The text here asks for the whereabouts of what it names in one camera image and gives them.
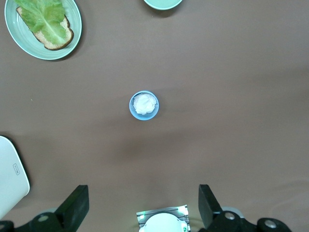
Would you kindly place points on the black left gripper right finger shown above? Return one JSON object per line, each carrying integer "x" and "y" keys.
{"x": 210, "y": 212}

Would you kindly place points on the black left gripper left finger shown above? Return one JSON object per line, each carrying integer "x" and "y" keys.
{"x": 72, "y": 210}

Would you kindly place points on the blue cup holding paper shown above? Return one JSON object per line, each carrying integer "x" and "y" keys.
{"x": 142, "y": 117}

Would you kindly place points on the white paper ball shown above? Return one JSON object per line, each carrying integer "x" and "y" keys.
{"x": 144, "y": 104}

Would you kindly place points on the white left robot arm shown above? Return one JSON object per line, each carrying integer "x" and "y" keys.
{"x": 164, "y": 223}

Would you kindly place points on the white toaster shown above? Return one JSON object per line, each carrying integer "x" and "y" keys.
{"x": 12, "y": 174}

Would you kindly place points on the brown bread slice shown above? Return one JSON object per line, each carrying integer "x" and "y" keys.
{"x": 66, "y": 33}

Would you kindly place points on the pale green plate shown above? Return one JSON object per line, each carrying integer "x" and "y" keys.
{"x": 72, "y": 29}

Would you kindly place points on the green lettuce leaf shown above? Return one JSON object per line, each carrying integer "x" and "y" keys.
{"x": 43, "y": 17}

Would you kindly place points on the pale green bowl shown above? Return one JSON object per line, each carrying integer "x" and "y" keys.
{"x": 164, "y": 3}

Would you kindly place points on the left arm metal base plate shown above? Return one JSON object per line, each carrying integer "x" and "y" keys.
{"x": 142, "y": 216}

